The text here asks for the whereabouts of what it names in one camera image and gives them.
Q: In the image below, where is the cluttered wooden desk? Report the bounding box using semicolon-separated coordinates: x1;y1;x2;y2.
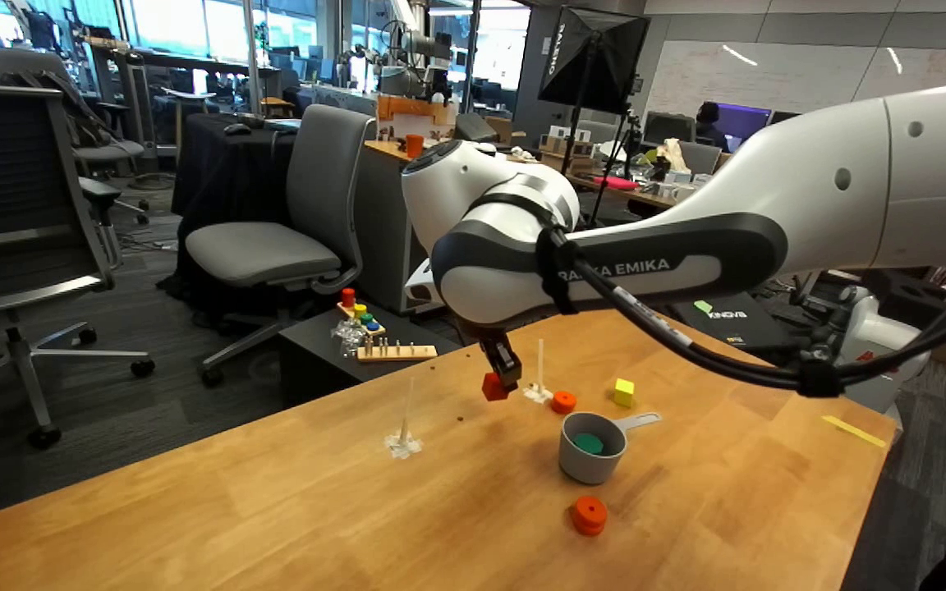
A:
537;123;732;211

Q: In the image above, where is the black case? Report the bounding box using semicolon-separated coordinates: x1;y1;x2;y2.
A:
670;292;796;353

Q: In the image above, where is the table with black cloth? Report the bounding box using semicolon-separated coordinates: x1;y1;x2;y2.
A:
156;112;303;309

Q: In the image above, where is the black mesh office chair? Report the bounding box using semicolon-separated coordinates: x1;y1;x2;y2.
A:
0;82;157;451

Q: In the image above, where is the clear plastic bag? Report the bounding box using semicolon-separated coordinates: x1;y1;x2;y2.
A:
330;319;368;357

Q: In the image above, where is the softbox light on stand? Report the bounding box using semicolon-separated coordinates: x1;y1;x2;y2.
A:
536;6;652;228

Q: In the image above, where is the white machine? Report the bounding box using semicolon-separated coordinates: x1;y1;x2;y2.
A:
838;282;931;415

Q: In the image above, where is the row of office chairs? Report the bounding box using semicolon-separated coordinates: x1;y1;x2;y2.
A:
0;43;151;228

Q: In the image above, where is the wooden toy with coloured pegs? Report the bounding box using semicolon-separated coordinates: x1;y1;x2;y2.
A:
336;286;387;338

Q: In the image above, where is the grey cabinet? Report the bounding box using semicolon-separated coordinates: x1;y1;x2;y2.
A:
353;140;434;316

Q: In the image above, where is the clear peg stand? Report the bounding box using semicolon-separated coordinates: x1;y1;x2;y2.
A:
384;376;425;460

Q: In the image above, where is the grey pot with handle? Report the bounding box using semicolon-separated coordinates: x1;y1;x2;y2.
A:
558;410;664;486

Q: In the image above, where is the white peg stand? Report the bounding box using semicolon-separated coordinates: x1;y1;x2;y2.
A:
522;338;554;405

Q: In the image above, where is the stack of orange discs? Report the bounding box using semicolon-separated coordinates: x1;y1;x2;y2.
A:
569;495;609;538

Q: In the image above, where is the grey office chair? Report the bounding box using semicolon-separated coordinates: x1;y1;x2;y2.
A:
184;103;378;389

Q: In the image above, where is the wooden peg board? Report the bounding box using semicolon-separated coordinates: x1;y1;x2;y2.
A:
356;336;439;364

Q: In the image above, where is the monitor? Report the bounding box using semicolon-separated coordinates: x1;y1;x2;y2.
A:
714;103;773;142

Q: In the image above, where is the yellow tape strip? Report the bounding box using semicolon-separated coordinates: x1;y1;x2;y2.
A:
820;415;888;450

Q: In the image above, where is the black low table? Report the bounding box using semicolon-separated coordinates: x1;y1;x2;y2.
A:
279;302;463;409

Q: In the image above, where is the person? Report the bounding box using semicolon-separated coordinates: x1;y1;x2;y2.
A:
693;100;731;153

